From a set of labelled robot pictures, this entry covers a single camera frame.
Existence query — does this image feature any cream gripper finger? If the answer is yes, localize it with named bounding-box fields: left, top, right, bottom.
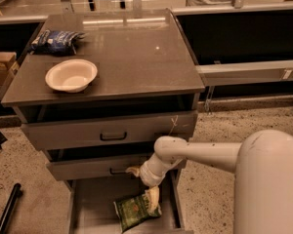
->
left=126, top=166, right=140, bottom=177
left=146, top=186, right=159, bottom=210

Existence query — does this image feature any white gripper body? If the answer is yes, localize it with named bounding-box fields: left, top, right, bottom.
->
left=140, top=155, right=172, bottom=187

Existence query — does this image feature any green jalapeno chip bag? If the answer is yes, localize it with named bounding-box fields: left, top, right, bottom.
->
left=113, top=191, right=162, bottom=233

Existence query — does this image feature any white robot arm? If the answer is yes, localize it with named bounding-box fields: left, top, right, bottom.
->
left=126, top=130, right=293, bottom=234

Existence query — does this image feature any top grey drawer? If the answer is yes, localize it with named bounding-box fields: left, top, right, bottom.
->
left=21, top=110, right=197, bottom=150

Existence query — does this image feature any grey drawer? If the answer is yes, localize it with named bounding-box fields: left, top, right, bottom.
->
left=21, top=110, right=197, bottom=150
left=68, top=172, right=193, bottom=234
left=46, top=152, right=152, bottom=180

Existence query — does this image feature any bottom grey drawer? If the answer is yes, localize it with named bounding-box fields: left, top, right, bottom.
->
left=68, top=172, right=193, bottom=234

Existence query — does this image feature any middle grey drawer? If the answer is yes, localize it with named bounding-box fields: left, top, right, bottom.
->
left=46, top=152, right=152, bottom=180

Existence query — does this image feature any grey drawer cabinet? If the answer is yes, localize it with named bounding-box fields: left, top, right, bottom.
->
left=2, top=10, right=204, bottom=232

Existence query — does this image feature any blue chip bag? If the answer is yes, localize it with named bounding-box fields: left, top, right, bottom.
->
left=28, top=29, right=85, bottom=56

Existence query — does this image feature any white paper bowl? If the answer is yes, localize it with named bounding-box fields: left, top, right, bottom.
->
left=45, top=59, right=98, bottom=93

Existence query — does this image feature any black pole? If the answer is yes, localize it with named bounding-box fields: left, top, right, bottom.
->
left=0, top=183, right=22, bottom=234

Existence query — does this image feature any grey metal rail barrier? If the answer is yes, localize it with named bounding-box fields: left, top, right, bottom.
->
left=172, top=2, right=293, bottom=86

